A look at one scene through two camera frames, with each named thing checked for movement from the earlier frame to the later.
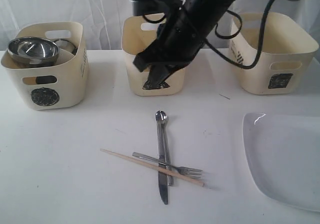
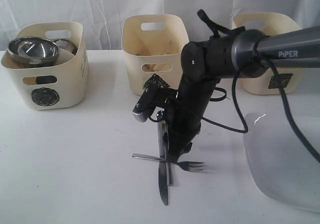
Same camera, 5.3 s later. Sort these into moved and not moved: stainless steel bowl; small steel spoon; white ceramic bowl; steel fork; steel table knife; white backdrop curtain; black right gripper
Moved: black right gripper; steel fork
Not moved: small steel spoon; white ceramic bowl; stainless steel bowl; steel table knife; white backdrop curtain
